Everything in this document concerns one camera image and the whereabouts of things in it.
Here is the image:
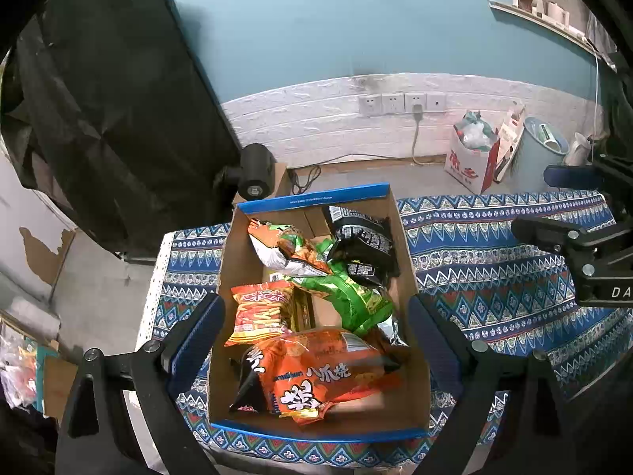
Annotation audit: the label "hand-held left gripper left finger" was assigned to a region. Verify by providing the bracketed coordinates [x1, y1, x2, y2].
[57, 292, 227, 475]

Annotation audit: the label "red white paper bag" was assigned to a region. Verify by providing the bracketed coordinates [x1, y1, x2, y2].
[443, 131, 501, 196]

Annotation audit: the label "white electric kettle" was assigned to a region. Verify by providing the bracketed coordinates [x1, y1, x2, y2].
[563, 131, 593, 167]

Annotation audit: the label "black mesh office chair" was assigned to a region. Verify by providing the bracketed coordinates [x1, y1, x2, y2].
[544, 0, 633, 162]

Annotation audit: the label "small brown cardboard box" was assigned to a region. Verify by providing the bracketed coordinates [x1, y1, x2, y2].
[272, 161, 294, 197]

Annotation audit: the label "white wall shelf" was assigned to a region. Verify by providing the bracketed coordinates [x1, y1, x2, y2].
[488, 0, 617, 68]

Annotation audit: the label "black cylindrical lamp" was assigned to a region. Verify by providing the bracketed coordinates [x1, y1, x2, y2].
[214, 142, 276, 205]

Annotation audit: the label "large orange snack packet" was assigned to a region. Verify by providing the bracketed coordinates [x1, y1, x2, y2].
[246, 328, 405, 425]

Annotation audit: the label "black cloth panel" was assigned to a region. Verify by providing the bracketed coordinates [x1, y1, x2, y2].
[0, 0, 244, 260]

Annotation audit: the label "blue patterned tablecloth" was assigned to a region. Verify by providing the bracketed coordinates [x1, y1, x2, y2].
[136, 190, 633, 469]

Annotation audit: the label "grey plug with cable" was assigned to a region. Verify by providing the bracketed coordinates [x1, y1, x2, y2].
[409, 104, 447, 166]

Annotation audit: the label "crumpled plastic bags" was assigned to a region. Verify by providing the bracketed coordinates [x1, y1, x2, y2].
[453, 110, 498, 152]

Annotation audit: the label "orange snack packet green label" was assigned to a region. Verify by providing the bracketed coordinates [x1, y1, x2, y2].
[246, 217, 303, 276]

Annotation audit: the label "white cardboard packaging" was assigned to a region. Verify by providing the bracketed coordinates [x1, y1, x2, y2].
[493, 101, 526, 182]

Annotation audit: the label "black snack packet white label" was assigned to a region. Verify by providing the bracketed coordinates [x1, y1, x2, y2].
[324, 205, 400, 285]

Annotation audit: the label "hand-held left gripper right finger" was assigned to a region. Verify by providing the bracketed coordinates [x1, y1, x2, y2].
[408, 294, 578, 475]

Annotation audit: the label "black floor cable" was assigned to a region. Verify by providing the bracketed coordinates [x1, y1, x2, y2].
[288, 165, 323, 195]

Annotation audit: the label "blue cardboard box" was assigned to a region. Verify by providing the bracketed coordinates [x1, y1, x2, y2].
[208, 184, 432, 445]

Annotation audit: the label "white hanging cable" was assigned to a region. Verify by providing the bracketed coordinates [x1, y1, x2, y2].
[590, 53, 607, 140]

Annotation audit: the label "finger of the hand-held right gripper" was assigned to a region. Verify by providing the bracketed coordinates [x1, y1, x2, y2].
[511, 216, 585, 259]
[543, 155, 633, 200]

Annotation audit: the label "white paper rolls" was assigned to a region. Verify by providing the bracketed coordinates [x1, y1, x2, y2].
[543, 2, 570, 27]

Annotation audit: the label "orange fries snack packet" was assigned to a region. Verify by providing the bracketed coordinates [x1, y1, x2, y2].
[224, 281, 298, 348]

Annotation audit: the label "light blue trash bin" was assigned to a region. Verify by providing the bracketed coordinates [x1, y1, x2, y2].
[511, 117, 570, 195]

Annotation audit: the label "clear bag of clutter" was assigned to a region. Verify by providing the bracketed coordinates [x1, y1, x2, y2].
[0, 331, 44, 410]

